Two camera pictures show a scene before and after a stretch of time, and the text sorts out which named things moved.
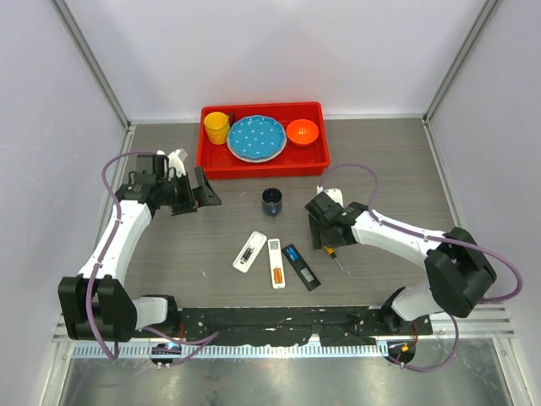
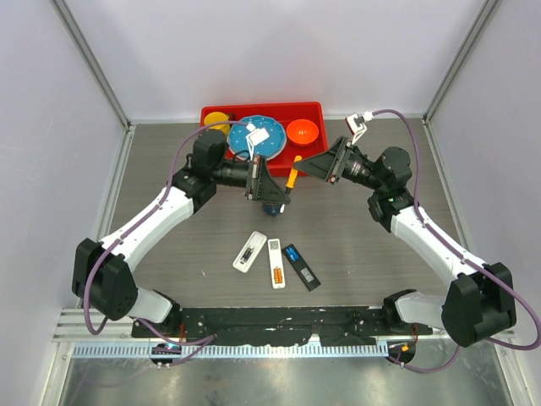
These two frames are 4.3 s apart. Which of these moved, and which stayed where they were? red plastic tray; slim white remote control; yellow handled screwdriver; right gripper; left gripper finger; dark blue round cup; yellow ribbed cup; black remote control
Moved: left gripper finger; right gripper; yellow handled screwdriver
Stayed: red plastic tray; dark blue round cup; slim white remote control; yellow ribbed cup; black remote control
